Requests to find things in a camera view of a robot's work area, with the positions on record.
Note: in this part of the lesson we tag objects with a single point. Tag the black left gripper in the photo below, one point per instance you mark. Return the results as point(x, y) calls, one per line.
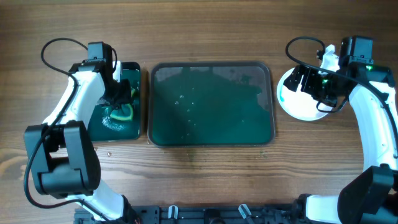
point(121, 94)

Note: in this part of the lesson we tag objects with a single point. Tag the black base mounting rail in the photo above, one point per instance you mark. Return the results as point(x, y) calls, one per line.
point(266, 214)

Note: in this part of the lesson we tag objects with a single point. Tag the yellow green sponge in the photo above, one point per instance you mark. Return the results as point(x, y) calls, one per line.
point(126, 111)

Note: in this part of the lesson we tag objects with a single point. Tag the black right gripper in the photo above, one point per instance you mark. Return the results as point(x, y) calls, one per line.
point(306, 80)

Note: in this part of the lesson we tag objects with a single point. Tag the large black serving tray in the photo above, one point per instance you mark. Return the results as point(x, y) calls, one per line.
point(211, 104)

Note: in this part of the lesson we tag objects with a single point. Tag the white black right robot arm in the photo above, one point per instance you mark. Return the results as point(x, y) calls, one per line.
point(370, 91)

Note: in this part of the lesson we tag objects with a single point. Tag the white plate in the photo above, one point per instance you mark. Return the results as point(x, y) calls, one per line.
point(298, 104)

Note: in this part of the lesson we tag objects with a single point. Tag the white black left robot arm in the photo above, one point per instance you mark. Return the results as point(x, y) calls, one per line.
point(63, 166)

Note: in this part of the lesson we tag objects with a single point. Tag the small black water tray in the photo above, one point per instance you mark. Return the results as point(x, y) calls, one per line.
point(103, 128)

